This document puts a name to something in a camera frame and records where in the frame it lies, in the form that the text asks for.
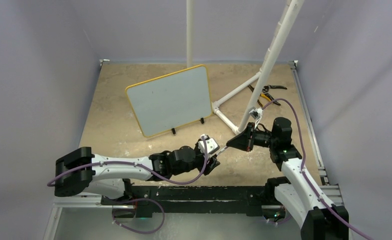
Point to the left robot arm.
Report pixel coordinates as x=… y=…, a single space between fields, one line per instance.
x=82 y=171

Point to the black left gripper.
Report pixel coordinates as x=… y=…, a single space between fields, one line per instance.
x=210 y=163

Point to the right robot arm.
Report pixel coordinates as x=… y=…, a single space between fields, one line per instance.
x=318 y=217

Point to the metal corner bracket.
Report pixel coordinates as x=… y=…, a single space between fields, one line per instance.
x=293 y=64
x=104 y=62

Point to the yellow-handled pliers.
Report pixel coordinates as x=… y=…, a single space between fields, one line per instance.
x=269 y=98

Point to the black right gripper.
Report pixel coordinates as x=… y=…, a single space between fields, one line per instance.
x=243 y=140

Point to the right metal corner bracket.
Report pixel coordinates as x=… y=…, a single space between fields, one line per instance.
x=293 y=64

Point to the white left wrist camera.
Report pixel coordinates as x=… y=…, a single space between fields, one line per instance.
x=208 y=145

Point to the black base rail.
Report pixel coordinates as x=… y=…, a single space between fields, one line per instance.
x=253 y=201

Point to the white PVC pipe frame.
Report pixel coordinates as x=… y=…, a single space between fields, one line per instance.
x=235 y=26

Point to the yellow-framed whiteboard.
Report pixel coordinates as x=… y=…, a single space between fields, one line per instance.
x=170 y=101

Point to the black-capped whiteboard marker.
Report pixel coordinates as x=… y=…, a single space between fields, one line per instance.
x=220 y=151

